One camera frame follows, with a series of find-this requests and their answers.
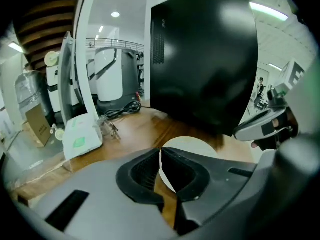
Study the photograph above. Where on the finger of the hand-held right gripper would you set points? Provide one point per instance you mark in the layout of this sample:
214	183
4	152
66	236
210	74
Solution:
252	127

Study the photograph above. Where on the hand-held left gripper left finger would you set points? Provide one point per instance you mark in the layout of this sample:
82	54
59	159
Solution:
100	184

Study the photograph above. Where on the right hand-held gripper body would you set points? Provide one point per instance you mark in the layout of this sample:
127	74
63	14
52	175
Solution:
291	75

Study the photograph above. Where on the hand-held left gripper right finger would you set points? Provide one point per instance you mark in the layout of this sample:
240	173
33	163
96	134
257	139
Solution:
225	189

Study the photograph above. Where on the white round plate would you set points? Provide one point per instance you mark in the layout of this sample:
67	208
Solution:
190	144

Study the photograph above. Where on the black fridge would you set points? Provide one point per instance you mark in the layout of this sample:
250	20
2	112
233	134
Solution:
205	59

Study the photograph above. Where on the white plastic bag green print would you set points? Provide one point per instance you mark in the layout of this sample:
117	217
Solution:
81	136

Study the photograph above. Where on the clear crumpled plastic wrap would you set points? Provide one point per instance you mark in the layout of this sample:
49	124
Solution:
108	126

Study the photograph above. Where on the long ceiling light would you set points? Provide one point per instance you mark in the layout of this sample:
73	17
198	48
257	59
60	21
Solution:
268	11
15	47

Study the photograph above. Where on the brown cardboard box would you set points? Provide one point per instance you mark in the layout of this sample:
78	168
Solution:
38	126

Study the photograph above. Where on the large white grey machine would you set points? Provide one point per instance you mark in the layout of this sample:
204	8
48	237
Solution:
112	79

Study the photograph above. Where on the grey upright panel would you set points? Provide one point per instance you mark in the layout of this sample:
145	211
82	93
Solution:
65	84

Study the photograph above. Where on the white machine black stripes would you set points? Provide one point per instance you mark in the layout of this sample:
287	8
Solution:
53	89

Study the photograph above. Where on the plastic wrapped grey machine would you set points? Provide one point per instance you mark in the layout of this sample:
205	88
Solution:
31	91

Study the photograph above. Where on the white curved pillar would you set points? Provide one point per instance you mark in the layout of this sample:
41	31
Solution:
85	59

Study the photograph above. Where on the round white disc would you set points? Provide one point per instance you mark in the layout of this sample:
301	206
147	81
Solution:
51	58

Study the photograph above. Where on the metal balcony railing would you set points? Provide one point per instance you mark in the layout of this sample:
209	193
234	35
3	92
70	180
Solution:
117	43

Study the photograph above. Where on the round ceiling light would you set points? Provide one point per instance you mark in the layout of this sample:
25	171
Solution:
115	14

